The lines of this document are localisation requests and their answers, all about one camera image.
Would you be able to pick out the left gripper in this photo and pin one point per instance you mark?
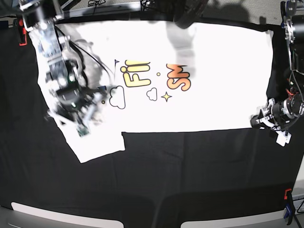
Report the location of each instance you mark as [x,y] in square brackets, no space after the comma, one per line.
[276,116]

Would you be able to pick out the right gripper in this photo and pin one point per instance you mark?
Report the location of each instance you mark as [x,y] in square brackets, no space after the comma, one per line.
[78,107]

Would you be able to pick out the white printed t-shirt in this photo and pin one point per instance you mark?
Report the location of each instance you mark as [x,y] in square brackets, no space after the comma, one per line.
[160,78]

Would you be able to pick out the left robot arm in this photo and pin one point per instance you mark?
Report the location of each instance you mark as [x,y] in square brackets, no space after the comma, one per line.
[293,26]

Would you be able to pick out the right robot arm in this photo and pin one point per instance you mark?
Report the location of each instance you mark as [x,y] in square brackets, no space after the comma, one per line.
[62,78]

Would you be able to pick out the red black clamp far left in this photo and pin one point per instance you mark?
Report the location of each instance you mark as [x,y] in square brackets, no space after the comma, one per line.
[22,33]

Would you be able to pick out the red blue clamp near right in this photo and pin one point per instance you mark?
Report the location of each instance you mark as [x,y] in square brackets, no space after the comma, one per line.
[289,206]

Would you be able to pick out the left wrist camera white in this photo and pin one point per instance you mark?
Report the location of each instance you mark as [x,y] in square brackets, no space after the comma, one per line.
[283,138]

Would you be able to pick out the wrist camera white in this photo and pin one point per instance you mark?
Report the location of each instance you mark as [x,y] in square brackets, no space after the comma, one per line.
[283,138]
[82,130]

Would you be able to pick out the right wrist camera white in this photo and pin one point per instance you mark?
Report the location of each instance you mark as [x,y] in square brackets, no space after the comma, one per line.
[82,130]

